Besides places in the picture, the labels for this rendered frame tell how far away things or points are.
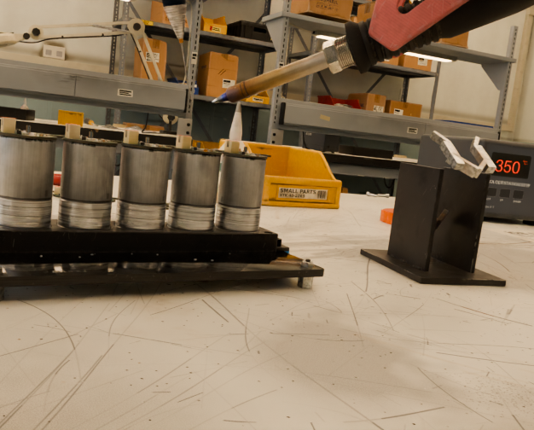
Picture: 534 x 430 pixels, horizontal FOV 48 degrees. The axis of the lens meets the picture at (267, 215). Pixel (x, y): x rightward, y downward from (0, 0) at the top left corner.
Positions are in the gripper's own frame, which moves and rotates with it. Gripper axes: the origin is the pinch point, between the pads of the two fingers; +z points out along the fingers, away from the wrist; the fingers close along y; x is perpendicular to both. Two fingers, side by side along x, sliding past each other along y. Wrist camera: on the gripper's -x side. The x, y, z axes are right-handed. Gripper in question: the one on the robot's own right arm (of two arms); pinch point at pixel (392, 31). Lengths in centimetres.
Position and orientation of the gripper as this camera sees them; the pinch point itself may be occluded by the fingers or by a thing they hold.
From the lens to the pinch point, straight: 29.9
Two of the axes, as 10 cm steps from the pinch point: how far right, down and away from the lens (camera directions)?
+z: -5.7, 7.9, 2.3
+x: 7.9, 6.0, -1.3
